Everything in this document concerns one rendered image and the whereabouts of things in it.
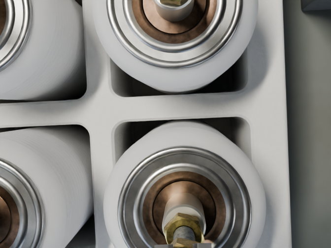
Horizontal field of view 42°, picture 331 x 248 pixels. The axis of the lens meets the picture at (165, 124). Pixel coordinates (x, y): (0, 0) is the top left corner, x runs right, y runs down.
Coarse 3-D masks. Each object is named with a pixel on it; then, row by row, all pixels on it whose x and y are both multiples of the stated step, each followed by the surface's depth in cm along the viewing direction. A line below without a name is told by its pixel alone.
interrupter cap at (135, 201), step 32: (160, 160) 24; (192, 160) 24; (224, 160) 24; (128, 192) 24; (160, 192) 25; (192, 192) 25; (224, 192) 24; (128, 224) 24; (160, 224) 25; (224, 224) 24
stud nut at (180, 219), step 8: (176, 216) 20; (184, 216) 20; (192, 216) 21; (168, 224) 20; (176, 224) 20; (184, 224) 20; (192, 224) 20; (168, 232) 20; (200, 232) 20; (168, 240) 20; (200, 240) 20
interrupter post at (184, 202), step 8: (184, 192) 25; (168, 200) 24; (176, 200) 23; (184, 200) 23; (192, 200) 23; (168, 208) 22; (176, 208) 22; (184, 208) 22; (192, 208) 22; (200, 208) 23; (168, 216) 22; (200, 216) 22; (200, 224) 22
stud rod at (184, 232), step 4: (180, 228) 20; (184, 228) 20; (188, 228) 20; (176, 232) 19; (180, 232) 19; (184, 232) 19; (188, 232) 19; (192, 232) 20; (176, 236) 19; (180, 236) 19; (184, 236) 18; (188, 236) 19; (192, 236) 19; (192, 240) 18
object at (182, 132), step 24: (192, 120) 37; (144, 144) 25; (168, 144) 24; (192, 144) 24; (216, 144) 24; (120, 168) 25; (240, 168) 24; (264, 192) 25; (264, 216) 25; (120, 240) 25
